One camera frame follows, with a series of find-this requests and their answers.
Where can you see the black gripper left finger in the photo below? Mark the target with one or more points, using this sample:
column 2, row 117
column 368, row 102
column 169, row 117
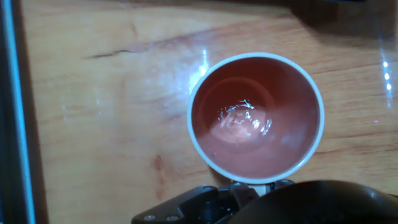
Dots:
column 186, row 208

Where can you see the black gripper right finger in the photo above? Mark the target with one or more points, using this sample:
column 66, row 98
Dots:
column 283, row 183

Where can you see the beige cup pink inside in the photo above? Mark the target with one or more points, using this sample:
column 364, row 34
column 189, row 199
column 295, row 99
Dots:
column 255, row 124

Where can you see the silver microwave oven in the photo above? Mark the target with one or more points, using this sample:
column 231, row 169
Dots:
column 15, row 124

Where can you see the orange wooden board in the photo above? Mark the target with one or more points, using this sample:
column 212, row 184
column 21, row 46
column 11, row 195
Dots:
column 109, row 124

